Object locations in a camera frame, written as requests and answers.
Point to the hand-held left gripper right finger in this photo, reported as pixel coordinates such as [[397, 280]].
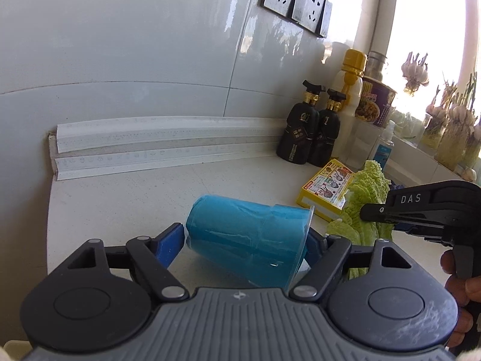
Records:
[[315, 249]]

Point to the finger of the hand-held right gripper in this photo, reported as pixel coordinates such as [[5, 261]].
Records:
[[377, 212], [421, 232]]

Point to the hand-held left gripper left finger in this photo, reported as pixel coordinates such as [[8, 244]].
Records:
[[171, 240]]

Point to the napa cabbage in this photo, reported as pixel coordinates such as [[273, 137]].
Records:
[[366, 191]]

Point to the blue plastic cup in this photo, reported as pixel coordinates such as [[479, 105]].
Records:
[[244, 237]]

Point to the person's right hand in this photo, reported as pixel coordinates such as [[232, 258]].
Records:
[[460, 293]]

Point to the yellow printed box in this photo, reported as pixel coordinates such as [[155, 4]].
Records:
[[325, 188]]

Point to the clear bottle with blue label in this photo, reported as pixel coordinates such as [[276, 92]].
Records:
[[383, 150]]

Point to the sprouting garlic in container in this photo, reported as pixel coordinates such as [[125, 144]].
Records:
[[456, 128]]

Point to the white trim strip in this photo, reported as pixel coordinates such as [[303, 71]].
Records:
[[150, 161], [150, 131]]

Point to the black bottle with gold collar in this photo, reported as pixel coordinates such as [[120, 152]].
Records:
[[298, 131], [329, 135]]

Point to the purple instant noodle cup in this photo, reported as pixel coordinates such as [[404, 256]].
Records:
[[375, 103]]

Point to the white bottle with yellow cap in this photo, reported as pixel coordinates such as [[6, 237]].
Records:
[[351, 101]]

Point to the hanging garlic bunch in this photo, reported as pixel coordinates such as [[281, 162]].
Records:
[[415, 73]]

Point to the white vertical pipe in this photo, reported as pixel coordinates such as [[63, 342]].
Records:
[[379, 15]]

